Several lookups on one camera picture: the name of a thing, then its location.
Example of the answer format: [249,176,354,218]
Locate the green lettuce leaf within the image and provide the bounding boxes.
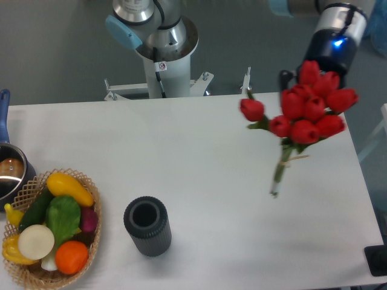
[45,195,81,250]

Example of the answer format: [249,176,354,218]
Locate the black device at edge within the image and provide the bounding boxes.
[364,245,387,277]

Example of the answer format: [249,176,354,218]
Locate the blue handled saucepan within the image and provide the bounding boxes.
[1,89,36,213]

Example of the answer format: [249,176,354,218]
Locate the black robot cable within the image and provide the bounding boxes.
[152,47,167,99]

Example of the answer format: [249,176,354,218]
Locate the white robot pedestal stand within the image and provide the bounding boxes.
[103,53,252,102]

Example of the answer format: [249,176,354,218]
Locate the red tulip bouquet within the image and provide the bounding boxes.
[239,60,359,197]

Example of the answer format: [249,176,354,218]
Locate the purple red onion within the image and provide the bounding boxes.
[79,207,99,233]

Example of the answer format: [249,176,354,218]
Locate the dark grey ribbed vase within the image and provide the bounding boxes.
[123,196,172,257]

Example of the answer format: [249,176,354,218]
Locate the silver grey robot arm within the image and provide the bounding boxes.
[105,1,375,98]

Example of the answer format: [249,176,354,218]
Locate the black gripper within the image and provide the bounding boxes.
[278,29,357,92]

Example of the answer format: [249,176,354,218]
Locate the yellow squash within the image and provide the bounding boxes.
[46,172,94,207]

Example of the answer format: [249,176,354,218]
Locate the white round onion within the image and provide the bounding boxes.
[18,225,54,260]

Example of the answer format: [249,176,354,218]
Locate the orange fruit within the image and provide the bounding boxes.
[55,240,88,275]

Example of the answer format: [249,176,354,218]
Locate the blue plastic bag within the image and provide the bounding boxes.
[363,0,386,58]

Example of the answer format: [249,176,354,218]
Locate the white frame at right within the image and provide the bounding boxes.
[357,103,386,163]

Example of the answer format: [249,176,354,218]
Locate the dark green cucumber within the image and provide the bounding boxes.
[18,187,54,233]

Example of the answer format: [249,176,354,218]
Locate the yellow bell pepper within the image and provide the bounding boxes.
[2,234,39,265]

